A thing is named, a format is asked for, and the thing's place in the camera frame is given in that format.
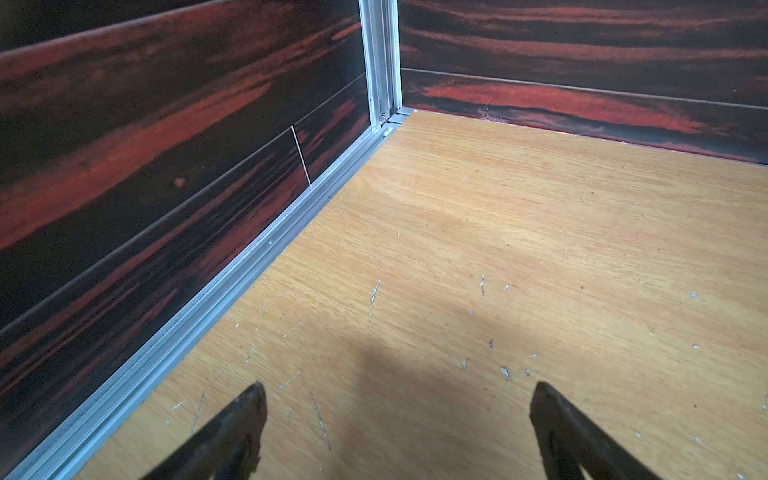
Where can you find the aluminium floor rail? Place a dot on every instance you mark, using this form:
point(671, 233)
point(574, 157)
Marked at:
point(68, 448)

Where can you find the aluminium corner frame post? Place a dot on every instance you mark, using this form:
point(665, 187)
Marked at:
point(381, 43)

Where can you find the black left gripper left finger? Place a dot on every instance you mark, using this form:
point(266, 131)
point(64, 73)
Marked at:
point(227, 447)

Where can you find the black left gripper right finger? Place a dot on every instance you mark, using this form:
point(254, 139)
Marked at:
point(572, 446)

